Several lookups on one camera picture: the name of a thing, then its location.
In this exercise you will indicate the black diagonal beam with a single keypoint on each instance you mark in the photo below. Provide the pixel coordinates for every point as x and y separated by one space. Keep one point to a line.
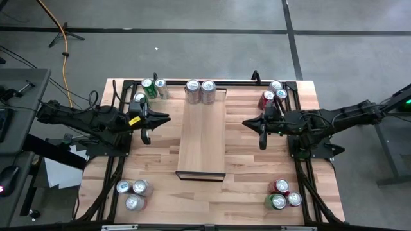
54 153

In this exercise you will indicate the yellow tag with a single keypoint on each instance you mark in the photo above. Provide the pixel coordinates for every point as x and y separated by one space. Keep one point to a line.
134 121

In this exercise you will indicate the silver edge bracket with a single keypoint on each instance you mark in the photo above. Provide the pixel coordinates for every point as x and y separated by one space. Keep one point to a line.
298 228
119 227

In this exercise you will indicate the green soda can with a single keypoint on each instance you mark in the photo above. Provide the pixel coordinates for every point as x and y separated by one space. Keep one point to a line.
148 86
139 96
276 201

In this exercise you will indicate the black tripod stand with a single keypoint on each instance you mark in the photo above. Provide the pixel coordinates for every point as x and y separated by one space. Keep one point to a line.
65 32

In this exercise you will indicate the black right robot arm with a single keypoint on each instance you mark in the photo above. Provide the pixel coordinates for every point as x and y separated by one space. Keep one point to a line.
337 115

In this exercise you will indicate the black knob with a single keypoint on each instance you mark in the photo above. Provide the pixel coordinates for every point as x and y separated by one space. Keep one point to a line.
33 213

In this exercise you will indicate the slim silver blue can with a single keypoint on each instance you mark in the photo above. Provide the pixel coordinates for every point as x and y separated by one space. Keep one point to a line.
161 87
123 187
281 94

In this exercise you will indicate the black metal table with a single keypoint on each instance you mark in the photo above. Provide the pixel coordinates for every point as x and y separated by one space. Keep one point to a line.
390 155

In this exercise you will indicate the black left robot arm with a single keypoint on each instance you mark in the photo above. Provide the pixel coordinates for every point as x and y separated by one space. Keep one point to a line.
74 120

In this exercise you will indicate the black aluminium table frame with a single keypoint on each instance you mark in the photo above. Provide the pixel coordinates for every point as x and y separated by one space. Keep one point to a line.
241 82

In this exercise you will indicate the wooden shelf black metal frame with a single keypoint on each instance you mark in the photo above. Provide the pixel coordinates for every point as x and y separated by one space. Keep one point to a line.
200 144

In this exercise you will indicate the white paper sheets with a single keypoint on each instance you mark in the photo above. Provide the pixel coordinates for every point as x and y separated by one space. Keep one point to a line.
61 171

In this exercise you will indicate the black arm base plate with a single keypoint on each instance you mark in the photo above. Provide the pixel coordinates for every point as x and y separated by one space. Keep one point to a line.
321 151
106 151

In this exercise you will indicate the metal hand tool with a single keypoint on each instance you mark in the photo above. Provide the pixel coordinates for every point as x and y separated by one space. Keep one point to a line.
24 87

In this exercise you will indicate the red Coca-Cola can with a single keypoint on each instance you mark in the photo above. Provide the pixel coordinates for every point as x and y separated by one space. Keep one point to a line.
267 96

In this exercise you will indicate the black computer mouse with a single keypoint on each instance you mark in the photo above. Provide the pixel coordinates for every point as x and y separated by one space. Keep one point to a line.
8 179

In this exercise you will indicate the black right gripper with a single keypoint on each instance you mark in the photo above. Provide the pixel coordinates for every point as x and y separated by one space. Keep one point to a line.
276 123

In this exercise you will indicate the dark keyboard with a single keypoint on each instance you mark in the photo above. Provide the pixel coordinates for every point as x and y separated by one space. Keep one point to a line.
3 123

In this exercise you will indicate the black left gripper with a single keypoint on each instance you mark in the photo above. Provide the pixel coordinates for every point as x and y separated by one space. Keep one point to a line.
138 123

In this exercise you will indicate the grey side table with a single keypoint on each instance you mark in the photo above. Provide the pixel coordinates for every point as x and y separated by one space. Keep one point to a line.
19 205
40 75

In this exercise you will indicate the black frame bracket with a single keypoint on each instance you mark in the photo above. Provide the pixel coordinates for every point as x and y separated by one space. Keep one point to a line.
256 77
155 76

